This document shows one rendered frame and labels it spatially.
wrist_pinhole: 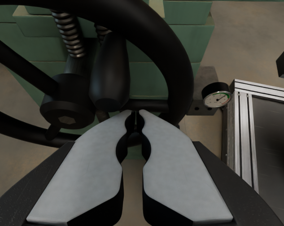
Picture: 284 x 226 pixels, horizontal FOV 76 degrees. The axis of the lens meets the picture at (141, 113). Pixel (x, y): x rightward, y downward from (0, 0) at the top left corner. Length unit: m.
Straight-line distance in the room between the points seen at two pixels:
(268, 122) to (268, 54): 0.86
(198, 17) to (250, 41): 1.56
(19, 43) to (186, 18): 0.32
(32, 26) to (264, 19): 2.14
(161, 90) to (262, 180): 0.63
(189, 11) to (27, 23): 0.24
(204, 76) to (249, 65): 1.15
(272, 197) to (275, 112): 0.43
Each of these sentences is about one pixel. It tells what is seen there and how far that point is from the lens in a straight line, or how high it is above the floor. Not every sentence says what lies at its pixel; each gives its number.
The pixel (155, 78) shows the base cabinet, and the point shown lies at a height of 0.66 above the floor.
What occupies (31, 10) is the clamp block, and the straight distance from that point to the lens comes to 0.27.
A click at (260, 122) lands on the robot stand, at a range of 1.08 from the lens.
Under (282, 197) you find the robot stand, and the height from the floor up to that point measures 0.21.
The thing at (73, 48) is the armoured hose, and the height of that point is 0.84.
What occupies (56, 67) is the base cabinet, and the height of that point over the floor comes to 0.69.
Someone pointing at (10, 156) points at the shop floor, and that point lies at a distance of 1.26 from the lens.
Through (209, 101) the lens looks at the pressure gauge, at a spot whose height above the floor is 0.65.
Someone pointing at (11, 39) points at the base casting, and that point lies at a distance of 0.45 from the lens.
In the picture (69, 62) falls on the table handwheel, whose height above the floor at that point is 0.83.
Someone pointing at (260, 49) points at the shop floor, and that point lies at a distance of 1.86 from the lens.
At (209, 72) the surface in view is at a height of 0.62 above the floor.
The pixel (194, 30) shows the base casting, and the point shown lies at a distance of 0.38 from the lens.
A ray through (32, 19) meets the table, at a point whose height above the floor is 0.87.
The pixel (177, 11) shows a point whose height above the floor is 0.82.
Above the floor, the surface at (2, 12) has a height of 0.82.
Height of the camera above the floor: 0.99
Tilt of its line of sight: 59 degrees down
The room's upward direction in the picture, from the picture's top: 2 degrees clockwise
